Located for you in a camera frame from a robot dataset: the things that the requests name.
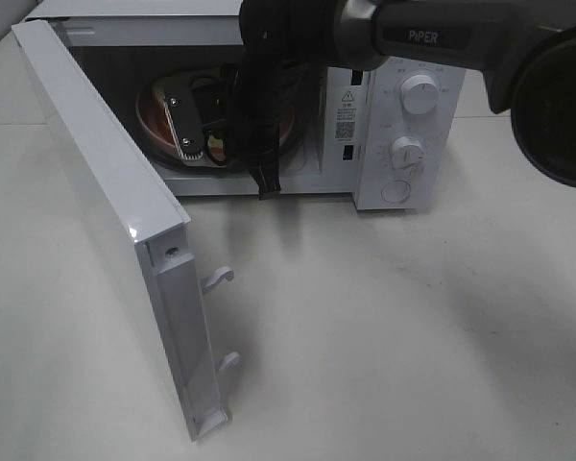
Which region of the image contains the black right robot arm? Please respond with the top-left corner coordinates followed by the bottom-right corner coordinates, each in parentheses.
top-left (221, 1), bottom-right (576, 197)

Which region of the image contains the lettuce bread sandwich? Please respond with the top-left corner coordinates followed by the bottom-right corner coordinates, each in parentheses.
top-left (158, 95), bottom-right (226, 168)

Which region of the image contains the white warning label sticker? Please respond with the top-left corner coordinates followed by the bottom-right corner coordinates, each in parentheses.
top-left (332, 85), bottom-right (361, 142)

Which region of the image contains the white upper control knob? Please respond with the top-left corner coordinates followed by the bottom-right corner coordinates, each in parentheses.
top-left (399, 73), bottom-right (440, 115)

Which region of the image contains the white round door button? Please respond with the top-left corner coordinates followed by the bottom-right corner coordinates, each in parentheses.
top-left (381, 180), bottom-right (411, 204)

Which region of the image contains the pink round plate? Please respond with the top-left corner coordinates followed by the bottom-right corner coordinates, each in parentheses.
top-left (134, 71), bottom-right (297, 162)

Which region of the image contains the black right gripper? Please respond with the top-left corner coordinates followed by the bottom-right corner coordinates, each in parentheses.
top-left (196, 28), bottom-right (318, 201)

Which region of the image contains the white microwave door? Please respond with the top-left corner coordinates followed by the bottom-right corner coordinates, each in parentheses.
top-left (12, 20), bottom-right (240, 441)

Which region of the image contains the glass microwave turntable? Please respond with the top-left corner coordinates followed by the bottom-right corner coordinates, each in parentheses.
top-left (139, 106), bottom-right (310, 172)

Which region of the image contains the white lower timer knob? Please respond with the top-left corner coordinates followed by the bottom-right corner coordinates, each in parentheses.
top-left (390, 135), bottom-right (425, 170)

